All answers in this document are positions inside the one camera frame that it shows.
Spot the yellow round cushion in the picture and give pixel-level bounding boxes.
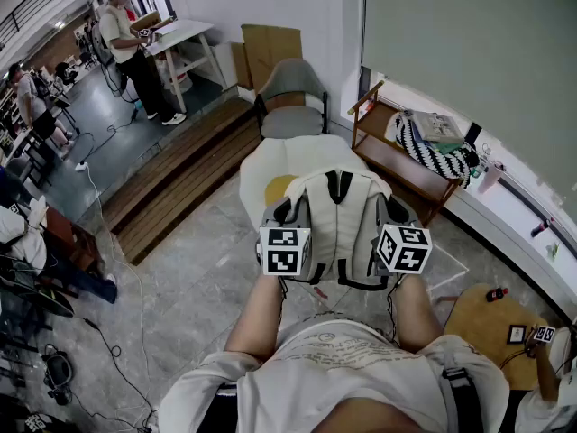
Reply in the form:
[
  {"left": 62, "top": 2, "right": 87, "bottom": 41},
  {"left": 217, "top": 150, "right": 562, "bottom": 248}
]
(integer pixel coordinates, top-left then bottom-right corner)
[{"left": 264, "top": 174, "right": 299, "bottom": 207}]

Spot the wooden low shelf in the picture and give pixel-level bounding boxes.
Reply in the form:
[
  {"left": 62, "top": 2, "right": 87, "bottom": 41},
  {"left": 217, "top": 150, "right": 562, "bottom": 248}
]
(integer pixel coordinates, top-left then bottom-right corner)
[{"left": 347, "top": 80, "right": 465, "bottom": 226}]

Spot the grey armchair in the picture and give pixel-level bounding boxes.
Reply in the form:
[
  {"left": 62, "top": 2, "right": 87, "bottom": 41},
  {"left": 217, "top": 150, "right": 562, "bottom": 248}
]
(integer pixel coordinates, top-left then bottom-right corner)
[{"left": 253, "top": 57, "right": 331, "bottom": 142}]

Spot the person's right forearm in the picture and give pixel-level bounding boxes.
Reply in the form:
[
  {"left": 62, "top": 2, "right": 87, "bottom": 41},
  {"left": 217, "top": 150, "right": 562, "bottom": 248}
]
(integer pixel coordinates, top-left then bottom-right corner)
[{"left": 390, "top": 272, "right": 445, "bottom": 356}]

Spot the brown wooden side table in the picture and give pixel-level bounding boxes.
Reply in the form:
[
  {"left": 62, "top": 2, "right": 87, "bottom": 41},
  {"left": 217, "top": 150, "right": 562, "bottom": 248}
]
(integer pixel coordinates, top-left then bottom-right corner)
[{"left": 43, "top": 207, "right": 104, "bottom": 272}]

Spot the flat cardboard sheet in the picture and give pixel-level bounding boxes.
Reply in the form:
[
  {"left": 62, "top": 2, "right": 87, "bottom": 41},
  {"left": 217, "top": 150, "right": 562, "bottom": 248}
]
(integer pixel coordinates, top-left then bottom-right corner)
[{"left": 231, "top": 23, "right": 303, "bottom": 95}]

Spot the white floor cable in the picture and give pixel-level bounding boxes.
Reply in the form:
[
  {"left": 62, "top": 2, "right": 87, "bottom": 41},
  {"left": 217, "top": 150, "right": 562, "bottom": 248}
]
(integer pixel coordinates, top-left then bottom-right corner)
[{"left": 84, "top": 167, "right": 157, "bottom": 428}]

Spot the grey roller blind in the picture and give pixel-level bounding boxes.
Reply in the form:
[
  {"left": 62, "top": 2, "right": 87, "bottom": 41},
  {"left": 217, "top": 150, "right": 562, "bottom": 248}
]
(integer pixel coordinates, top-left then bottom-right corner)
[{"left": 362, "top": 0, "right": 577, "bottom": 224}]

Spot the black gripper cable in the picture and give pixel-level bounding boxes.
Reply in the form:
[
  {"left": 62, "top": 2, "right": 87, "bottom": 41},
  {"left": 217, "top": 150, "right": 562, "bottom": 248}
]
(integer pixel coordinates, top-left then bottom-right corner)
[
  {"left": 385, "top": 275, "right": 401, "bottom": 349},
  {"left": 275, "top": 276, "right": 290, "bottom": 336}
]

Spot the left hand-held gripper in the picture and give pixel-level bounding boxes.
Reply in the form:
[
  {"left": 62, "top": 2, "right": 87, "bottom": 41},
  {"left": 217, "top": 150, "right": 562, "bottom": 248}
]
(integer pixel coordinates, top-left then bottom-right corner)
[{"left": 255, "top": 195, "right": 314, "bottom": 283}]

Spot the stack of magazines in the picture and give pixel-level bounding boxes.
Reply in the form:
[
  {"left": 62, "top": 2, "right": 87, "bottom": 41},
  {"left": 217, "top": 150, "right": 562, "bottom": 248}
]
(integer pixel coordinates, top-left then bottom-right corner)
[{"left": 410, "top": 109, "right": 466, "bottom": 145}]

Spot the round wooden table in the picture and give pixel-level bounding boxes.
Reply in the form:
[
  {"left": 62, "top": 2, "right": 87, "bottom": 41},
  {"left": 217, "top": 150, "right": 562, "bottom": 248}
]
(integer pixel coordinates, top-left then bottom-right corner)
[{"left": 443, "top": 283, "right": 550, "bottom": 392}]

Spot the pink tumbler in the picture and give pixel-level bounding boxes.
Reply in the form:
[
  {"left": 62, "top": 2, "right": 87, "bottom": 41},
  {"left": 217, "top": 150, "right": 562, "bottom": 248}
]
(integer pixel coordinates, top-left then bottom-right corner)
[{"left": 476, "top": 161, "right": 505, "bottom": 195}]

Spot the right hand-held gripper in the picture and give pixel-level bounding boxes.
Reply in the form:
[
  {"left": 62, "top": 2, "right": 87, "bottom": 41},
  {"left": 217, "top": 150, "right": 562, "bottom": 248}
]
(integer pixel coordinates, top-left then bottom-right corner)
[{"left": 367, "top": 194, "right": 434, "bottom": 284}]

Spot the beige backpack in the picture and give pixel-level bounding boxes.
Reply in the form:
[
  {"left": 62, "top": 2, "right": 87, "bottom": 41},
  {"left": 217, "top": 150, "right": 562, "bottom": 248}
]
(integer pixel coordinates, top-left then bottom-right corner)
[{"left": 283, "top": 168, "right": 409, "bottom": 292}]

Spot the black shoulder strap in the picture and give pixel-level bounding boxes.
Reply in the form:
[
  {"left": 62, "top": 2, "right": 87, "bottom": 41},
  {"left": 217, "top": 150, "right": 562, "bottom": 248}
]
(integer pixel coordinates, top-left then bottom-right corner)
[{"left": 440, "top": 366, "right": 487, "bottom": 433}]

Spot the open cardboard box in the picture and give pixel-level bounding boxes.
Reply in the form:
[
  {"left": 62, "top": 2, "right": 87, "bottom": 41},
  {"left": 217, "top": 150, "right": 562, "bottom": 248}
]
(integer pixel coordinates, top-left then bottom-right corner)
[{"left": 130, "top": 10, "right": 176, "bottom": 34}]

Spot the wooden slat platform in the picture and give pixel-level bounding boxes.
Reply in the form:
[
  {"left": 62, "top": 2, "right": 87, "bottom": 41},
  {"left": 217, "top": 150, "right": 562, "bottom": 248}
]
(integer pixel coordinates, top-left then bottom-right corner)
[{"left": 100, "top": 96, "right": 263, "bottom": 266}]

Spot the person's left forearm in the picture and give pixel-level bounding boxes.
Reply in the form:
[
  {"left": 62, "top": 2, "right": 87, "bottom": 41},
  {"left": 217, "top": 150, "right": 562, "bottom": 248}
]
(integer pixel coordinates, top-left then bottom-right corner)
[{"left": 224, "top": 274, "right": 290, "bottom": 363}]

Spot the white table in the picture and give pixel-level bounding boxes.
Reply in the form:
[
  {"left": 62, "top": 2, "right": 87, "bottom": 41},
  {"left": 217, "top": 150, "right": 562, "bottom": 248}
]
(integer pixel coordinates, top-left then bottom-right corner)
[{"left": 144, "top": 19, "right": 228, "bottom": 115}]

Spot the person's white t-shirt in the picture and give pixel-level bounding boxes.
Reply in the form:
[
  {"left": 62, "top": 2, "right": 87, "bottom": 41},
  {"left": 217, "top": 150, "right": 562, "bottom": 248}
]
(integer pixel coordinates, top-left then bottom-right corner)
[{"left": 157, "top": 312, "right": 511, "bottom": 433}]

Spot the black white patterned bag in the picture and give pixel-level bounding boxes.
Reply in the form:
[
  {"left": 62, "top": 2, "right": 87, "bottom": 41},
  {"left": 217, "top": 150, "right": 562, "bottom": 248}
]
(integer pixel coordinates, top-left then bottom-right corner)
[{"left": 394, "top": 112, "right": 473, "bottom": 191}]

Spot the white armchair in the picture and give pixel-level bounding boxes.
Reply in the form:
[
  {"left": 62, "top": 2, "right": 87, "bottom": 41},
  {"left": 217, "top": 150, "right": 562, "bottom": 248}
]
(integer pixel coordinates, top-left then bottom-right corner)
[{"left": 238, "top": 134, "right": 376, "bottom": 235}]

